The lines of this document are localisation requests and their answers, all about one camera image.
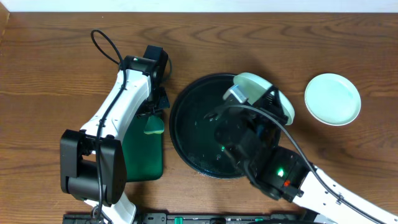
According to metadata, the green rectangular tray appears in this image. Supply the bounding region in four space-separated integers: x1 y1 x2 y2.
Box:
123 112 163 182

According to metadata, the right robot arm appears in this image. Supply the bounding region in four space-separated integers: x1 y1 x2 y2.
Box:
215 85 397 223

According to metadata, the green sponge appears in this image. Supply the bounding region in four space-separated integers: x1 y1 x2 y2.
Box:
144 115 164 134

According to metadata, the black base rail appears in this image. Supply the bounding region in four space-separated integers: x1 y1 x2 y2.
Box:
62 212 312 224

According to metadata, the round black serving tray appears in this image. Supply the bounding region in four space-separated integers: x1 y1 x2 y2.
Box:
169 73 282 180

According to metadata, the light green plate front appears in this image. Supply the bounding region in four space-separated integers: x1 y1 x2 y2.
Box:
233 72 295 125

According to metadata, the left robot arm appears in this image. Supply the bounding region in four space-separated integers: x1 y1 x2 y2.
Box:
60 45 170 223

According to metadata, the light green plate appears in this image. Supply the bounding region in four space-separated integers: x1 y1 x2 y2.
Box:
233 72 295 125
304 73 361 126

